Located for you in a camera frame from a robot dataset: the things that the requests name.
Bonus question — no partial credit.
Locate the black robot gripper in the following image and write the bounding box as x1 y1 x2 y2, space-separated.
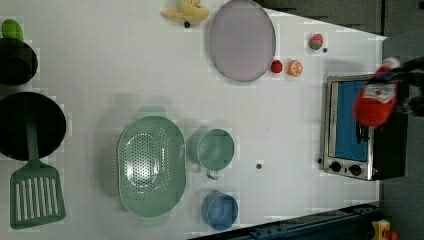
397 57 424 117

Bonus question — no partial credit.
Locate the red plush ketchup bottle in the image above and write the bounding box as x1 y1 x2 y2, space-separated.
353 58 400 127

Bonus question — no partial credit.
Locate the black toaster oven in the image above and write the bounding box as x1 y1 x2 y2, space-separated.
321 75 408 181

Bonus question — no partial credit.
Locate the red green toy strawberry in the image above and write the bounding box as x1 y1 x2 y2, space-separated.
308 33 324 50

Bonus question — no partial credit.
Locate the orange toy slice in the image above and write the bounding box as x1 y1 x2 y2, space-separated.
287 60 304 77

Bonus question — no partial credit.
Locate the red toy tomato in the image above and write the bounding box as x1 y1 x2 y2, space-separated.
270 60 283 73

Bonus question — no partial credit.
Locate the yellow red toy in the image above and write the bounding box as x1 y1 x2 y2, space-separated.
372 220 399 240

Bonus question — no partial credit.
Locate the lilac round plate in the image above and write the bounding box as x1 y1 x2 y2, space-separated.
208 0 276 82

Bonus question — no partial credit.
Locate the green mug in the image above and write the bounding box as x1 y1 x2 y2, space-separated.
188 128 235 180

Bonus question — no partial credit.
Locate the yellow plush banana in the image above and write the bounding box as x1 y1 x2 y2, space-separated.
161 0 209 23

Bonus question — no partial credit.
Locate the blue cup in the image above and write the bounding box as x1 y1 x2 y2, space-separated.
201 191 239 231

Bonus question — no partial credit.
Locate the green oval colander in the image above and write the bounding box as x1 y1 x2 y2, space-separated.
117 106 186 226

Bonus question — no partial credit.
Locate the black frying pan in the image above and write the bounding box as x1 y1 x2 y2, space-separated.
0 92 67 161

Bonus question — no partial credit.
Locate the black pot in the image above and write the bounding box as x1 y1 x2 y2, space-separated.
0 38 38 86

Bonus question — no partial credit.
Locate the green slotted spatula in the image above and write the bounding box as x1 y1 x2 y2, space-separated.
10 110 66 230

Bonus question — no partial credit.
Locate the green toy vegetable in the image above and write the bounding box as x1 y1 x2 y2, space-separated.
1 19 24 41

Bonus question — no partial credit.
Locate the blue metal frame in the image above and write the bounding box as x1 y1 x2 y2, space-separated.
190 204 381 240

